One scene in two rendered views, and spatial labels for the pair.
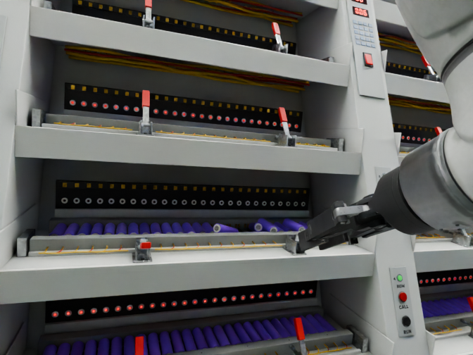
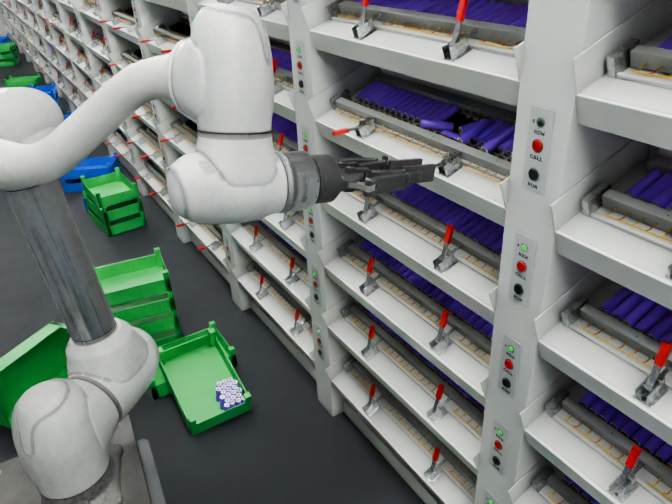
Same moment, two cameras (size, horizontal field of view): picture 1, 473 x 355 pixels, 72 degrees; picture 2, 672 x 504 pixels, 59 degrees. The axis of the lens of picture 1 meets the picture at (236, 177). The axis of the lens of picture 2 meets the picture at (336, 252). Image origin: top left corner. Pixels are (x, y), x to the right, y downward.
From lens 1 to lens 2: 113 cm
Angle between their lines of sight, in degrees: 88
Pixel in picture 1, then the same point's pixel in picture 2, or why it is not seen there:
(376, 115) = (558, 18)
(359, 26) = not seen: outside the picture
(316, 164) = (471, 85)
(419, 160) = not seen: hidden behind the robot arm
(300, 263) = (440, 183)
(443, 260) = (607, 268)
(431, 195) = not seen: hidden behind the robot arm
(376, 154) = (539, 86)
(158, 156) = (365, 58)
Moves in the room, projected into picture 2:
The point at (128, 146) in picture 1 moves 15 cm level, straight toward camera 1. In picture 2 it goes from (350, 48) to (282, 59)
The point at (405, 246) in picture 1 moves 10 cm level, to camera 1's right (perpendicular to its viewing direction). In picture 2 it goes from (544, 220) to (582, 253)
